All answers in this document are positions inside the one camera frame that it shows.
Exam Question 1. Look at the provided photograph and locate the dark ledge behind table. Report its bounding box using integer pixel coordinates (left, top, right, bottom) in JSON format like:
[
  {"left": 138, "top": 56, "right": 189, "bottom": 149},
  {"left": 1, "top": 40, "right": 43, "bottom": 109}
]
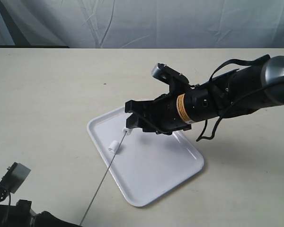
[{"left": 0, "top": 45, "right": 70, "bottom": 49}]

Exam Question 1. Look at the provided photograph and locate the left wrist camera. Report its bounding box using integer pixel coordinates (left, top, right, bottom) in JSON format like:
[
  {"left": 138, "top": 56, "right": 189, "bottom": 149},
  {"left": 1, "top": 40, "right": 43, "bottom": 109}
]
[{"left": 0, "top": 162, "right": 31, "bottom": 194}]

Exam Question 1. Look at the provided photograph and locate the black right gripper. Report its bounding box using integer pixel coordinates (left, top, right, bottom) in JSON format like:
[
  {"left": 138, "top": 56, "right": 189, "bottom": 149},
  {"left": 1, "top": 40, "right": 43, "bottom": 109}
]
[{"left": 124, "top": 88, "right": 219, "bottom": 134}]

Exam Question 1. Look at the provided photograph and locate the white wrinkled backdrop curtain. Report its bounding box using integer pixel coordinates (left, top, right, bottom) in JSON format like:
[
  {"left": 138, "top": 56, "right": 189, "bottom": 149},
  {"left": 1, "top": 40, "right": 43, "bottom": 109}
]
[{"left": 0, "top": 0, "right": 284, "bottom": 49}]

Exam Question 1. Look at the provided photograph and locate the white marshmallow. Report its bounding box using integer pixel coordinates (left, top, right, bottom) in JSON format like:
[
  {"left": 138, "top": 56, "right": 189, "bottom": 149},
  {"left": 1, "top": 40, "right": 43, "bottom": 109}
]
[
  {"left": 123, "top": 127, "right": 133, "bottom": 135},
  {"left": 108, "top": 140, "right": 121, "bottom": 155}
]

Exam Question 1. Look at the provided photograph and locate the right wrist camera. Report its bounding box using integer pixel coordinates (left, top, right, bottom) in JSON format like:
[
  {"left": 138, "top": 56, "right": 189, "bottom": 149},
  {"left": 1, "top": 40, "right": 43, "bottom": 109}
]
[{"left": 151, "top": 63, "right": 191, "bottom": 96}]

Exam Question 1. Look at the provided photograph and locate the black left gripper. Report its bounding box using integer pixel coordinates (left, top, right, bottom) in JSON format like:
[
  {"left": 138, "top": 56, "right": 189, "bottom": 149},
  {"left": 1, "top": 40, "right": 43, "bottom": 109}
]
[{"left": 0, "top": 187, "right": 77, "bottom": 227}]

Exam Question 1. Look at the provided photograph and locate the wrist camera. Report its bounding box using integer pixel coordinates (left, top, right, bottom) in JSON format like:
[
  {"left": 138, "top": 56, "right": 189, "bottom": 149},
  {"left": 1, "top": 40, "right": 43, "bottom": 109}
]
[
  {"left": 151, "top": 63, "right": 191, "bottom": 96},
  {"left": 0, "top": 162, "right": 31, "bottom": 194}
]

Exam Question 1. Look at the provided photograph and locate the thin metal skewer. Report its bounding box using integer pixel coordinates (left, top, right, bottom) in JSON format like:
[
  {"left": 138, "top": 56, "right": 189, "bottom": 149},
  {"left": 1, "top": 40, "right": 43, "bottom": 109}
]
[{"left": 79, "top": 132, "right": 127, "bottom": 227}]

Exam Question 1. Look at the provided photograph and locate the black cable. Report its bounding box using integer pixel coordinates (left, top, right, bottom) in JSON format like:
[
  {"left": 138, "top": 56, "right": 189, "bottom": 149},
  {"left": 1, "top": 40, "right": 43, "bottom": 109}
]
[{"left": 195, "top": 55, "right": 284, "bottom": 142}]

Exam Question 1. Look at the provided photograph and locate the white rectangular plastic tray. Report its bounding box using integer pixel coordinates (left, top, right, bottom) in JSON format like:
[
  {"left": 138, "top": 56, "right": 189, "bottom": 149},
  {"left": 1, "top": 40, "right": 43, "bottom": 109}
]
[{"left": 87, "top": 107, "right": 204, "bottom": 207}]

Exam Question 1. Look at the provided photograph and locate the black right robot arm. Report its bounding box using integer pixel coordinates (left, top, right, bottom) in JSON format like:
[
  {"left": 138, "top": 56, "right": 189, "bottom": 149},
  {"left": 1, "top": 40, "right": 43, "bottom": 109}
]
[{"left": 124, "top": 54, "right": 284, "bottom": 135}]

